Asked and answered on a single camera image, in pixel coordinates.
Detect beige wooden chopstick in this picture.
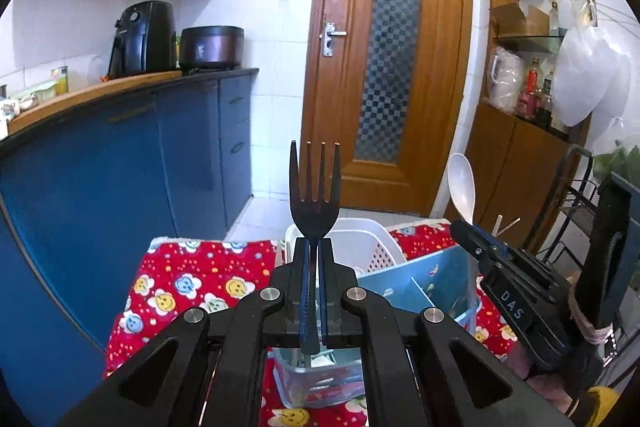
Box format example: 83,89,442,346
491,215,521,236

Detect light blue utensil holder box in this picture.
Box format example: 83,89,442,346
272,246,480,409

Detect white plastic spoon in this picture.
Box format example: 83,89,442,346
447,153,476,225

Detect yellow sleeve forearm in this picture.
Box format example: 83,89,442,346
570,386,625,427

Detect person right hand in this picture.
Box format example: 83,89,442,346
506,343,579,416

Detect red smiley flower tablecloth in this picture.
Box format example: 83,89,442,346
105,219,516,426

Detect white plastic basket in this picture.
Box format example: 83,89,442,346
284,217,407,275

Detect green vegetables in bag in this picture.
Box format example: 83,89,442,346
592,140,640,186

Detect blue base cabinet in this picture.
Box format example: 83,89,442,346
1,69,255,426

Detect white plastic bag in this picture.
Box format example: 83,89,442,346
551,26,632,127

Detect brown wooden door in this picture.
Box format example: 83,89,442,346
298,0,472,216

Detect dark rice cooker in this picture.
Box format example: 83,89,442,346
178,26,244,74

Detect brown wooden shelf cabinet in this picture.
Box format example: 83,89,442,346
464,0,593,254

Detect black air fryer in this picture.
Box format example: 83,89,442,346
107,0,177,80

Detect black wire trolley rack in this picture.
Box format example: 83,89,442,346
524,145,640,388

